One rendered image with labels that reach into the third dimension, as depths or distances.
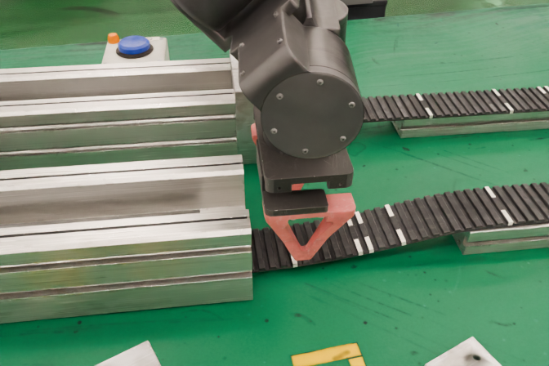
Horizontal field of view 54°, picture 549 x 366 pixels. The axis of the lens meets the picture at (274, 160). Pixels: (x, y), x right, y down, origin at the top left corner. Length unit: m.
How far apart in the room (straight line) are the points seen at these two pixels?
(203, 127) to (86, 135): 0.12
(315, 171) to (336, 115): 0.10
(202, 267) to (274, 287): 0.08
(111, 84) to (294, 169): 0.31
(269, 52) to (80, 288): 0.27
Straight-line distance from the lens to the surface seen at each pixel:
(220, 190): 0.48
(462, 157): 0.66
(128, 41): 0.73
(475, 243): 0.54
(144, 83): 0.64
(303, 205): 0.39
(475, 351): 0.47
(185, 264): 0.43
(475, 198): 0.55
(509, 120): 0.73
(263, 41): 0.31
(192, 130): 0.58
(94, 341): 0.47
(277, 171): 0.39
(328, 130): 0.30
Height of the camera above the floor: 1.16
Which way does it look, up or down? 38 degrees down
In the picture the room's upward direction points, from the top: 1 degrees clockwise
